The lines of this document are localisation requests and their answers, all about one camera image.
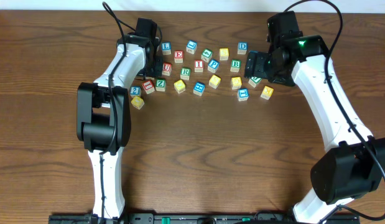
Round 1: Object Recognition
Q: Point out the red U block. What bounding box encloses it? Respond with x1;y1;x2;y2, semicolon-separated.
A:
162;62;172;76

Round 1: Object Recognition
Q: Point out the red E block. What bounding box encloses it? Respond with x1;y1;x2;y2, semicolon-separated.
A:
174;50;184;63

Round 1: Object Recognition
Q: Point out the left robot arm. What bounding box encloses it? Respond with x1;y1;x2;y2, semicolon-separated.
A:
77;18;163;223

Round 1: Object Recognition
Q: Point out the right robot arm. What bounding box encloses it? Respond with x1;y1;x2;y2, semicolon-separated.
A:
244;11;385;223

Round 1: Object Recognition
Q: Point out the green Z block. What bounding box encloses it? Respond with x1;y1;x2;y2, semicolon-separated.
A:
155;79;166;91

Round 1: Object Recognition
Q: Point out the red 1 block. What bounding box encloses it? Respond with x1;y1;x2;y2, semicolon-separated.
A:
142;80;155;94

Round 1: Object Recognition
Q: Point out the yellow M block far right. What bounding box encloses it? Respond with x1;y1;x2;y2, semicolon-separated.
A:
261;85;274;100

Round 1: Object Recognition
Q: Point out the green J block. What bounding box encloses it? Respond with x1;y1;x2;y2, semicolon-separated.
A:
248;77;262;88

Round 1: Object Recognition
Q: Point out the blue 2 block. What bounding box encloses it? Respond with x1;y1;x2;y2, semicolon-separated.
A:
130;86;142;98

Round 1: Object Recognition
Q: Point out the green R block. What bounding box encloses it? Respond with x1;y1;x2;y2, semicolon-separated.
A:
180;67;191;80

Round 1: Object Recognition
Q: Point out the yellow block bottom left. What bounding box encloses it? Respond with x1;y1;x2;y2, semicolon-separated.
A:
131;96;145;110

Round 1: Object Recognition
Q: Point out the blue D block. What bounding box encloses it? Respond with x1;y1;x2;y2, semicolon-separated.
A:
238;42;248;55

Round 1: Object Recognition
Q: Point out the green B block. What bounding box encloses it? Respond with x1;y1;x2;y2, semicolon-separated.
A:
230;59;241;73

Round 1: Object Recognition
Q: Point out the yellow block right centre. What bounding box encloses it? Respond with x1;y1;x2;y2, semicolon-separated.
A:
231;77;242;90

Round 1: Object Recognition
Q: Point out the blue T block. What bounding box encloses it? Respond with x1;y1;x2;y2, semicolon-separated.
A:
237;88;249;101

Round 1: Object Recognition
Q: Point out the blue tilted L block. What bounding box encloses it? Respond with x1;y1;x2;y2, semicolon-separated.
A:
186;40;198;54

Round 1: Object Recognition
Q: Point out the red I block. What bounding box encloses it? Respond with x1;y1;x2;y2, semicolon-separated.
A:
194;60;204;73

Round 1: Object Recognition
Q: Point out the blue E block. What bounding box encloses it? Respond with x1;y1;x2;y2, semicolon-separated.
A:
193;82;205;96

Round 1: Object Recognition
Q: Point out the green 4 block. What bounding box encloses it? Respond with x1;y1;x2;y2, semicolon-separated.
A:
201;49;213;63

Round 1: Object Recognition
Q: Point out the yellow block top centre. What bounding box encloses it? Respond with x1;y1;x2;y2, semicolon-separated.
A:
219;48;230;61

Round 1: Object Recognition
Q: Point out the blue P block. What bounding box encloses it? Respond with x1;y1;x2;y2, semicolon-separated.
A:
208;59;220;73

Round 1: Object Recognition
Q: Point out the yellow S block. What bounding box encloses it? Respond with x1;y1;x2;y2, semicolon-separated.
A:
209;75;221;89

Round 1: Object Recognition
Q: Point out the left black cable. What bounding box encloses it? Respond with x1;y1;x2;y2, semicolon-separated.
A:
98;1;137;224

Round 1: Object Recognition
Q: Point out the black cable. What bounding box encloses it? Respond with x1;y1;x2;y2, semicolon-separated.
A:
284;0;385;222
98;1;137;224

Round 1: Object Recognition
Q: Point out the right black cable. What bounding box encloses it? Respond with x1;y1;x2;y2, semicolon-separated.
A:
284;0;385;222

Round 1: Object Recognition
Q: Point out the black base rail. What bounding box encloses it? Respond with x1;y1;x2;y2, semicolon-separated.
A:
48;211;361;224

